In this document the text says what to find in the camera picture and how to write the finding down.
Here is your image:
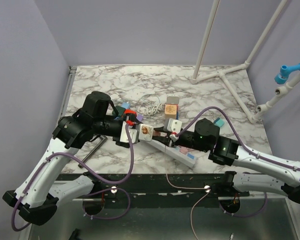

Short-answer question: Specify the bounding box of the white power strip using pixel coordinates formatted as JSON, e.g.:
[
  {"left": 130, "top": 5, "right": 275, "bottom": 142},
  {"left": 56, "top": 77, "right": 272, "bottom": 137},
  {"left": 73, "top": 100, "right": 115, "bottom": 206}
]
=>
[{"left": 148, "top": 140, "right": 197, "bottom": 168}]

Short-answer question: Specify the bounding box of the teal plug adapter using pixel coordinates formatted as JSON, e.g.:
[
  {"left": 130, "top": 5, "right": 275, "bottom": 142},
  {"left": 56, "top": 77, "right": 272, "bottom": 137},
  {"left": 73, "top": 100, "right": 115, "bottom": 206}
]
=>
[{"left": 213, "top": 117, "right": 225, "bottom": 128}]

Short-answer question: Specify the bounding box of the white tiger cube adapter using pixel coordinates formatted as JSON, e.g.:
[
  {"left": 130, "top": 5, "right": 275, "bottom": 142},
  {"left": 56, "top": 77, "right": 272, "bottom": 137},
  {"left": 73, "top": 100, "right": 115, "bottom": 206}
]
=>
[{"left": 137, "top": 123, "right": 154, "bottom": 142}]

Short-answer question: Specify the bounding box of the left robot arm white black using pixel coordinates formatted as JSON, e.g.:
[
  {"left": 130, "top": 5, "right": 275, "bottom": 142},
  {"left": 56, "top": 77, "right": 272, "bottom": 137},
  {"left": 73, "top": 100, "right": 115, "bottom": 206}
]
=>
[{"left": 2, "top": 91, "right": 140, "bottom": 232}]

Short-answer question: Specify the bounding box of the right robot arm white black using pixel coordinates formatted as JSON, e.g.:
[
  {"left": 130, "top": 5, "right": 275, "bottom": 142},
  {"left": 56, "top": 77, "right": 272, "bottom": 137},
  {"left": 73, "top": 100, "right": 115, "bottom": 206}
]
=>
[{"left": 152, "top": 118, "right": 300, "bottom": 204}]

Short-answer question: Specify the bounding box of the red cube socket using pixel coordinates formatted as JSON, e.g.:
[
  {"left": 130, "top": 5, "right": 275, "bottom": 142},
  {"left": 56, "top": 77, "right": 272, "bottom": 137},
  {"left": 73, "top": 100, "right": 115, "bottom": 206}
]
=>
[{"left": 122, "top": 109, "right": 138, "bottom": 123}]

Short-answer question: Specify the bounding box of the pink round plug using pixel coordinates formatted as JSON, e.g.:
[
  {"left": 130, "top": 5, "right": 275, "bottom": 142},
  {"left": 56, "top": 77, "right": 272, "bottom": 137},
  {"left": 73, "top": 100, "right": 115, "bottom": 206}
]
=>
[{"left": 179, "top": 147, "right": 190, "bottom": 154}]

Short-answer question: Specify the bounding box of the dark green cube socket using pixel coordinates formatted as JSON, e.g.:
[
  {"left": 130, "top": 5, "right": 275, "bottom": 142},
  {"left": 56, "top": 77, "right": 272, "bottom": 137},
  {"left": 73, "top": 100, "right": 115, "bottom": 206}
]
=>
[{"left": 115, "top": 105, "right": 126, "bottom": 117}]

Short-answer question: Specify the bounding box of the purple usb power strip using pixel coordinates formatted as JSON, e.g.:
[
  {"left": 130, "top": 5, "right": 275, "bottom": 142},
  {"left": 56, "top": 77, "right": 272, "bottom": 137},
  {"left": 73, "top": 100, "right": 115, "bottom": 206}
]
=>
[{"left": 137, "top": 114, "right": 144, "bottom": 121}]

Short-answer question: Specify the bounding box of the light blue usb charger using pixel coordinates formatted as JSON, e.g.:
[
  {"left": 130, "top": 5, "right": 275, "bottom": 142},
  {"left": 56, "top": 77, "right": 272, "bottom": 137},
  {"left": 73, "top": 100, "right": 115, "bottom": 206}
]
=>
[{"left": 121, "top": 102, "right": 131, "bottom": 110}]

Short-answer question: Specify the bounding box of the beige cube adapter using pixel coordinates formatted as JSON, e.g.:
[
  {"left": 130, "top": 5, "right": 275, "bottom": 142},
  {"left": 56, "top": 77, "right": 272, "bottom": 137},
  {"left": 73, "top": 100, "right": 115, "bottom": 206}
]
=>
[{"left": 164, "top": 104, "right": 178, "bottom": 119}]

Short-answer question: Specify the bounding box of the blue pipe fitting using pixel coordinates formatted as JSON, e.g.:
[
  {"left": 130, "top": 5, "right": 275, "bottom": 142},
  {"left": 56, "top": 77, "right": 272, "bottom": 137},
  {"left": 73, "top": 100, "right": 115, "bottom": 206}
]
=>
[{"left": 274, "top": 63, "right": 300, "bottom": 85}]

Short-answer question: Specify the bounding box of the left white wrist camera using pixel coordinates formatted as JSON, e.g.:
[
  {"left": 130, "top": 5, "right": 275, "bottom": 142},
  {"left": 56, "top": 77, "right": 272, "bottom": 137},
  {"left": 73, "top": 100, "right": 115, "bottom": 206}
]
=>
[{"left": 119, "top": 121, "right": 139, "bottom": 144}]

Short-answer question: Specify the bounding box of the dark metal t-handle key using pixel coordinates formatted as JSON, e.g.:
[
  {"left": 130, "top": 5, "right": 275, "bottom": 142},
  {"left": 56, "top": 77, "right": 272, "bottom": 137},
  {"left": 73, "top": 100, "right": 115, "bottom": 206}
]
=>
[{"left": 82, "top": 135, "right": 108, "bottom": 164}]

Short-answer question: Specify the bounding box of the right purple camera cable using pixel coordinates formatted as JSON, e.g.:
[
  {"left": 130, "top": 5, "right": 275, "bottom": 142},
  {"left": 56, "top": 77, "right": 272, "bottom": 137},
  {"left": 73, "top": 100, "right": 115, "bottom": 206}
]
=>
[{"left": 174, "top": 106, "right": 300, "bottom": 218}]

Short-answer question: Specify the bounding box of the purple camera cable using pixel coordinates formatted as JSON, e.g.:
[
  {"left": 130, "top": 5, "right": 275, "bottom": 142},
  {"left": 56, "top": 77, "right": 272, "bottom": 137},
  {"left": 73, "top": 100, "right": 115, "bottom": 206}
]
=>
[
  {"left": 174, "top": 106, "right": 300, "bottom": 218},
  {"left": 11, "top": 123, "right": 135, "bottom": 232}
]

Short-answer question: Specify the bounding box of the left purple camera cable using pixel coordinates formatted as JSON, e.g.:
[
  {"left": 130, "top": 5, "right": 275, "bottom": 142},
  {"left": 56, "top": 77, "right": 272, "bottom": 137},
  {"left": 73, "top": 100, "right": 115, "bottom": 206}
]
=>
[{"left": 11, "top": 123, "right": 135, "bottom": 232}]

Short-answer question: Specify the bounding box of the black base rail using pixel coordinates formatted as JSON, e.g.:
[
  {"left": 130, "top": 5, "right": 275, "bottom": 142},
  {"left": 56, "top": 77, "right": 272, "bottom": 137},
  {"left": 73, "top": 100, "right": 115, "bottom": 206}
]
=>
[{"left": 39, "top": 172, "right": 251, "bottom": 208}]

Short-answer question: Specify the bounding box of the thin pink power cord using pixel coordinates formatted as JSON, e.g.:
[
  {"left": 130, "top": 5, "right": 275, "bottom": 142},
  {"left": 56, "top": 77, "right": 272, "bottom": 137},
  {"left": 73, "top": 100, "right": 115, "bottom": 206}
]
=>
[{"left": 164, "top": 147, "right": 223, "bottom": 240}]

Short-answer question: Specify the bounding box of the white pvc pipe frame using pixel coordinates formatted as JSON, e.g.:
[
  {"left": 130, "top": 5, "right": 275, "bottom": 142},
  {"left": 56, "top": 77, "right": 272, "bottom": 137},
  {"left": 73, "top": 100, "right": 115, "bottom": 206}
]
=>
[{"left": 184, "top": 0, "right": 300, "bottom": 123}]

